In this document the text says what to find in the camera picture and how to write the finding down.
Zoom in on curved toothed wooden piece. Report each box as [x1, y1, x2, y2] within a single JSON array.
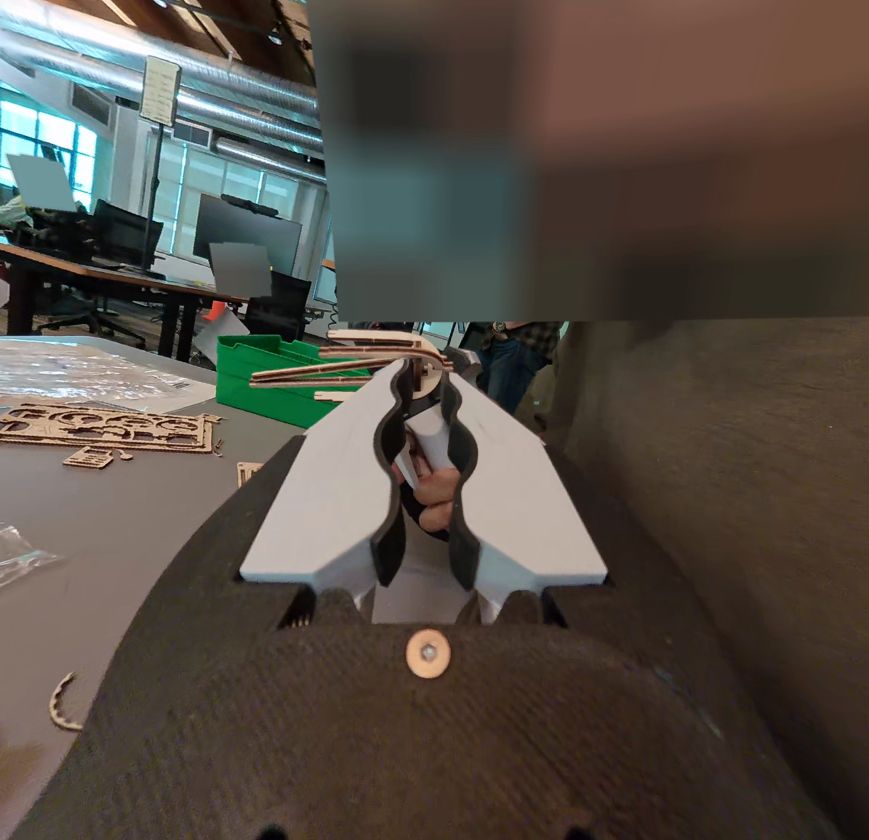
[[46, 672, 86, 732]]

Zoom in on large computer monitor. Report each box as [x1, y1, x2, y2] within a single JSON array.
[[193, 192, 304, 278]]

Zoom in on black office chair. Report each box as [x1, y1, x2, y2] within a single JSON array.
[[243, 271, 315, 343]]

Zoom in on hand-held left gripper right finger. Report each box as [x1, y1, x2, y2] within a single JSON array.
[[438, 370, 608, 620]]

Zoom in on wooden table black legs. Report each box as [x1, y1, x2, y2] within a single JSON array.
[[0, 241, 253, 364]]

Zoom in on black desk equipment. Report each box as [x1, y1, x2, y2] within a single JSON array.
[[26, 198, 165, 272]]

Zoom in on dark desk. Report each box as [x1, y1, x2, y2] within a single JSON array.
[[0, 336, 308, 821]]

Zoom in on sign on black stand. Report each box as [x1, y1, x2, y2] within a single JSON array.
[[138, 55, 183, 278]]

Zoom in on large wooden puzzle sheet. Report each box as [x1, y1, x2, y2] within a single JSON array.
[[0, 403, 226, 456]]

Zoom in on crumpled clear plastic bag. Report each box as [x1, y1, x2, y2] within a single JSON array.
[[0, 523, 63, 588]]

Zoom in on silver ventilation duct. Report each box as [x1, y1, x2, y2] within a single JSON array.
[[0, 0, 325, 183]]

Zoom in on clear plastic packaging sheet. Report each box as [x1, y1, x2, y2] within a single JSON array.
[[0, 339, 213, 401]]

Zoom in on small flat wooden piece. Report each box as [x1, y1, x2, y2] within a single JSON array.
[[63, 445, 134, 471]]

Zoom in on small wooden puzzle assembly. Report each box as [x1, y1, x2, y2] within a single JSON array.
[[248, 328, 454, 405]]

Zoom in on person's right hand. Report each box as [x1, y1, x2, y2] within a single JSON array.
[[406, 468, 458, 535]]

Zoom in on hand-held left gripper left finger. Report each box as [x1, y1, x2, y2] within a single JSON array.
[[239, 365, 416, 610]]

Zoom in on green plastic bin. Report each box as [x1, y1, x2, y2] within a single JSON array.
[[216, 334, 373, 430]]

